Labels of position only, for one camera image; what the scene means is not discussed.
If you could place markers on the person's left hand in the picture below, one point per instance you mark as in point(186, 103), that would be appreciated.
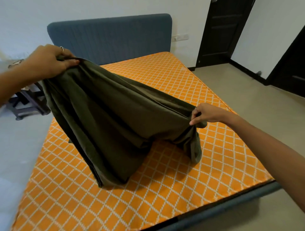
point(41, 63)

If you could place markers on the person's right hand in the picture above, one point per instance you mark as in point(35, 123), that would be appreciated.
point(209, 114)

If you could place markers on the person's right thumb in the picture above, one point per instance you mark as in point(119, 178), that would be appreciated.
point(195, 120)

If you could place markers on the person's left thumb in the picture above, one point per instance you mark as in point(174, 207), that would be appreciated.
point(71, 63)

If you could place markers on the olive green cloth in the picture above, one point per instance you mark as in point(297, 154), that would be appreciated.
point(114, 119)

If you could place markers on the person's right forearm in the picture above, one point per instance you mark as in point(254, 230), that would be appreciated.
point(269, 147)

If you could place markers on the person's left forearm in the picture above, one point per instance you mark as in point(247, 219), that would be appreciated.
point(10, 84)

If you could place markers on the blue padded headboard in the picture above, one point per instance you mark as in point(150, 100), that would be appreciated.
point(112, 38)

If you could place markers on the dark wooden side table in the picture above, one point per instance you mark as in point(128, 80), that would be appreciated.
point(31, 102)

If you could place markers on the orange lattice bedsheet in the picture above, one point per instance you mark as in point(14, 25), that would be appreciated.
point(181, 180)

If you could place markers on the black baseboard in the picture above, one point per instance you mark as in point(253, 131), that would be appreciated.
point(247, 71)

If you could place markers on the dark panelled door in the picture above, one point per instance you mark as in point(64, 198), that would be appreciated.
point(221, 31)

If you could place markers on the white wall switch plate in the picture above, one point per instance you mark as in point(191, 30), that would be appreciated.
point(180, 37)

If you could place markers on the blue bed frame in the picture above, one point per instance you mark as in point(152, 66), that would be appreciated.
point(221, 207)

